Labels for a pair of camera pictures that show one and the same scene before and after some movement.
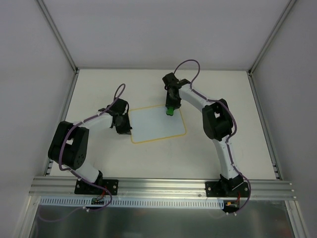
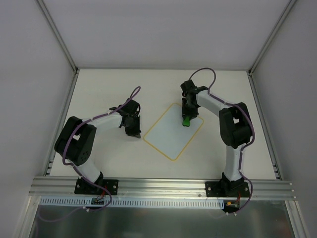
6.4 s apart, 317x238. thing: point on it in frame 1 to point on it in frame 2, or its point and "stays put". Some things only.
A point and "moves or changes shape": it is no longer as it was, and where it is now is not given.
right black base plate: [226, 189] stays put
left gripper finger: [128, 127] to [138, 126]
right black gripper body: [172, 101] to [188, 114]
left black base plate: [82, 188] stays put
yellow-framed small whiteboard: [152, 123] moves or changes shape
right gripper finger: [178, 103] to [194, 110]
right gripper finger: [168, 102] to [185, 114]
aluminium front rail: [46, 187] stays put
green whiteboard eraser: [170, 111] to [186, 121]
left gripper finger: [125, 132] to [138, 135]
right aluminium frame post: [279, 25] stays put
